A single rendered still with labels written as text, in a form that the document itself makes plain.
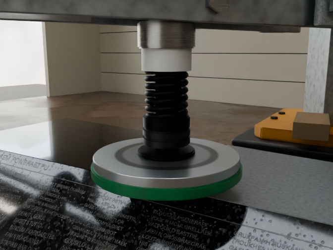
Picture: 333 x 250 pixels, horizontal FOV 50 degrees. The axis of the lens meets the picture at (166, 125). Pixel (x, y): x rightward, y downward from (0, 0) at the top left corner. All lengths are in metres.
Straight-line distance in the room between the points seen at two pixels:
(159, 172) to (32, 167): 0.35
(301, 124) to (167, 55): 0.70
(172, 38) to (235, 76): 6.84
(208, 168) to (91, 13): 0.24
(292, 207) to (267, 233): 0.05
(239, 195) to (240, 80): 6.74
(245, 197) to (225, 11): 0.26
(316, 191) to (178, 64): 0.28
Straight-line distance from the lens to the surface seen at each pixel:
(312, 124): 1.11
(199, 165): 0.47
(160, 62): 0.47
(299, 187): 0.59
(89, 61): 9.47
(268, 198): 0.54
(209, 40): 7.58
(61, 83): 8.94
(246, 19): 0.48
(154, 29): 0.47
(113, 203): 0.59
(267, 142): 1.22
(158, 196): 0.43
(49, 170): 0.71
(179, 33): 0.47
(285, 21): 0.50
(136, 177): 0.43
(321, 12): 0.50
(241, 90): 7.25
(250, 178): 0.61
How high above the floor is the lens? 1.03
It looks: 12 degrees down
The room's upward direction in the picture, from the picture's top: straight up
